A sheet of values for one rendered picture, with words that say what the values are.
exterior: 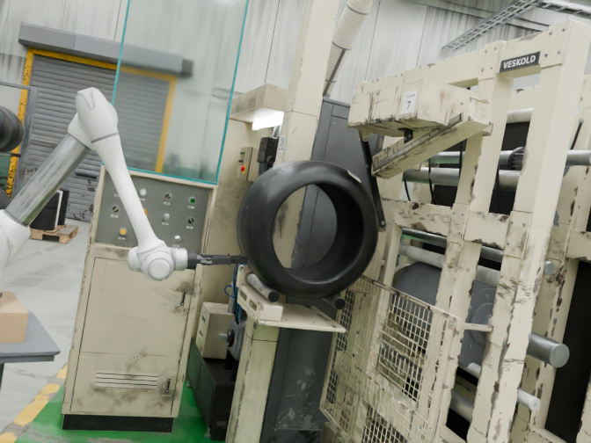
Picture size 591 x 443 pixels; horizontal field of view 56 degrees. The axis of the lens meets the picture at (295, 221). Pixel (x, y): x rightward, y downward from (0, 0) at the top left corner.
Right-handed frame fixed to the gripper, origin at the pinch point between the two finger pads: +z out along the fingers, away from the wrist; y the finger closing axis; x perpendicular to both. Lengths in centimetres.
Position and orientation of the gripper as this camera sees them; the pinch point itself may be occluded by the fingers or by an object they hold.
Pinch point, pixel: (238, 259)
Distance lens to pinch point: 220.5
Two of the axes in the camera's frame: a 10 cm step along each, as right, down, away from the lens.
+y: -3.2, -1.1, 9.4
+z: 9.5, 0.3, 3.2
